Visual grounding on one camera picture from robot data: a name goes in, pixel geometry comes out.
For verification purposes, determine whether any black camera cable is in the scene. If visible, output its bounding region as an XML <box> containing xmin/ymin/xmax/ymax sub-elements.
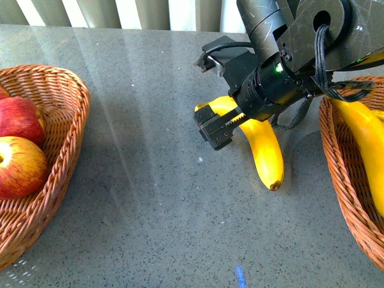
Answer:
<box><xmin>201</xmin><ymin>41</ymin><xmax>254</xmax><ymax>59</ymax></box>

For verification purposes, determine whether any red yellow apple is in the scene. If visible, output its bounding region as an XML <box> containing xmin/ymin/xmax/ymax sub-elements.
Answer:
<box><xmin>1</xmin><ymin>136</ymin><xmax>48</xmax><ymax>200</ymax></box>

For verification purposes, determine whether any white pleated curtain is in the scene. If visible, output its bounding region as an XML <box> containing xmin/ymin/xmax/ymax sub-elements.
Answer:
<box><xmin>1</xmin><ymin>0</ymin><xmax>245</xmax><ymax>33</ymax></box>

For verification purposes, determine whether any black cable bundle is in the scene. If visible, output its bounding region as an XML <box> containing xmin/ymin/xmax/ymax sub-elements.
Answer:
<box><xmin>313</xmin><ymin>23</ymin><xmax>376</xmax><ymax>101</ymax></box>

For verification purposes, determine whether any right brown wicker basket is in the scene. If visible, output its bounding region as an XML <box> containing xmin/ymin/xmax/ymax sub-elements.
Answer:
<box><xmin>319</xmin><ymin>76</ymin><xmax>383</xmax><ymax>269</ymax></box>

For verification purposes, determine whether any long yellow banana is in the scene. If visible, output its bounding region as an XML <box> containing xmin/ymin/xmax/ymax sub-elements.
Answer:
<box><xmin>331</xmin><ymin>100</ymin><xmax>383</xmax><ymax>215</ymax></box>

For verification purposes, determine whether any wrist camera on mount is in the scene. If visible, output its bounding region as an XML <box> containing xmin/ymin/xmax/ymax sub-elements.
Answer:
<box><xmin>194</xmin><ymin>36</ymin><xmax>259</xmax><ymax>95</ymax></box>

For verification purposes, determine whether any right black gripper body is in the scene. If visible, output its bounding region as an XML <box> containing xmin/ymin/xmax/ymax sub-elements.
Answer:
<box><xmin>229</xmin><ymin>61</ymin><xmax>321</xmax><ymax>121</ymax></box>

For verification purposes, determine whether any left brown wicker basket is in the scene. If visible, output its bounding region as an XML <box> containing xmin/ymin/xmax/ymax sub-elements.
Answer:
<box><xmin>1</xmin><ymin>64</ymin><xmax>91</xmax><ymax>269</ymax></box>

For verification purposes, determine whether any yellow banana in basket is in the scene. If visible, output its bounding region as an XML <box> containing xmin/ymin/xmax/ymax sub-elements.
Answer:
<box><xmin>371</xmin><ymin>110</ymin><xmax>384</xmax><ymax>122</ymax></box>

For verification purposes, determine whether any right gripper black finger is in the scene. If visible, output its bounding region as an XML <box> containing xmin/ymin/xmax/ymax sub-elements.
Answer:
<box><xmin>199</xmin><ymin>107</ymin><xmax>249</xmax><ymax>151</ymax></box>
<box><xmin>193</xmin><ymin>105</ymin><xmax>219</xmax><ymax>126</ymax></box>

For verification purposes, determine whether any red apple in basket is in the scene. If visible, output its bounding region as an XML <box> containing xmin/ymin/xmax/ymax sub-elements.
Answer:
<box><xmin>0</xmin><ymin>88</ymin><xmax>10</xmax><ymax>100</ymax></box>

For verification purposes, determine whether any brown wicker basket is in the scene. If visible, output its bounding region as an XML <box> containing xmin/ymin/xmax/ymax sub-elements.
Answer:
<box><xmin>319</xmin><ymin>76</ymin><xmax>383</xmax><ymax>269</ymax></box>
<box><xmin>1</xmin><ymin>64</ymin><xmax>91</xmax><ymax>269</ymax></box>

